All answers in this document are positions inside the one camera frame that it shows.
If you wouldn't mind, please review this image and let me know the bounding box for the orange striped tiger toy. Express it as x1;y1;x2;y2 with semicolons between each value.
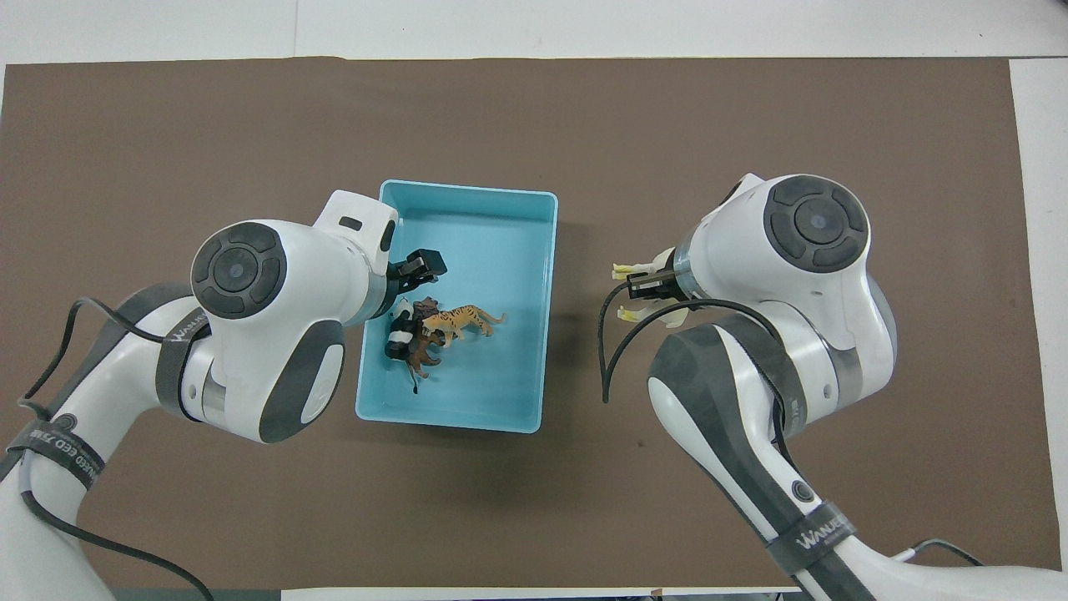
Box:
421;304;508;346

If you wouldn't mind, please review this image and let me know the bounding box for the black white panda toy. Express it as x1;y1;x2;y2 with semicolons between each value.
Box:
383;298;419;361

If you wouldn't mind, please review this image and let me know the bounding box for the brown lion toy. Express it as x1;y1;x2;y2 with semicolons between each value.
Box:
404;296;445;391

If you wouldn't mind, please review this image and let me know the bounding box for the light blue plastic storage box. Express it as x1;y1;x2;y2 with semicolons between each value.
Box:
355;179;559;435

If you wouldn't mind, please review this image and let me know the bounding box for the brown table mat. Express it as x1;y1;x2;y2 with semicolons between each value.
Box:
0;56;1057;590

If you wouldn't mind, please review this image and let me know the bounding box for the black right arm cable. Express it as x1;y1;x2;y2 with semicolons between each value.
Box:
597;280;795;445

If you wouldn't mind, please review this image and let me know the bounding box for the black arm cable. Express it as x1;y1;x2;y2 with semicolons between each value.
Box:
17;295;214;601
597;280;795;445

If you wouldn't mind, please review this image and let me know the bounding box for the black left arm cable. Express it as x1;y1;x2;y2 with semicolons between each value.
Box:
17;295;214;601

